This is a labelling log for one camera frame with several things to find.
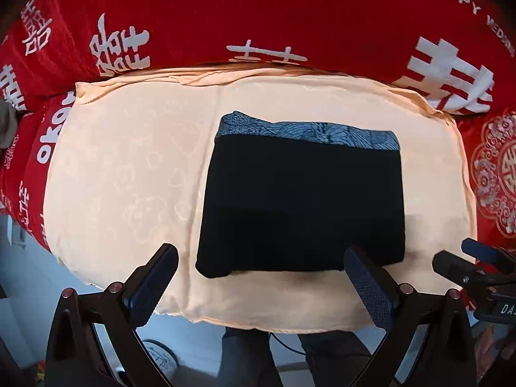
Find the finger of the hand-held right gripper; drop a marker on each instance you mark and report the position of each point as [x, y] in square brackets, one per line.
[451, 266]
[479, 250]

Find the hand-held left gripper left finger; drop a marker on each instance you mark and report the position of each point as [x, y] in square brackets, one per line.
[155, 286]

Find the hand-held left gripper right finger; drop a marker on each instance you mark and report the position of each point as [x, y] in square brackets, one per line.
[371, 290]

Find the black pants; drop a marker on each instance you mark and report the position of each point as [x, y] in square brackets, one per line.
[302, 193]

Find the person's legs in jeans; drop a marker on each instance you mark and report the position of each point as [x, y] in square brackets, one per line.
[334, 358]

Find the white patterned round object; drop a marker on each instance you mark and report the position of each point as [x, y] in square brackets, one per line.
[161, 365]

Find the person's left leg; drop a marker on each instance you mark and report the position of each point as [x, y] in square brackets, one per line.
[246, 358]

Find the peach patterned blanket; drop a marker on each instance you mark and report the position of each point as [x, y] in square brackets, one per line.
[121, 169]

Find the grey cloth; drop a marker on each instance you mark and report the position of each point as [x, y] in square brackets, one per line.
[6, 125]

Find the red printed bedsheet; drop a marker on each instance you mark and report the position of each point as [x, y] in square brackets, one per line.
[282, 16]

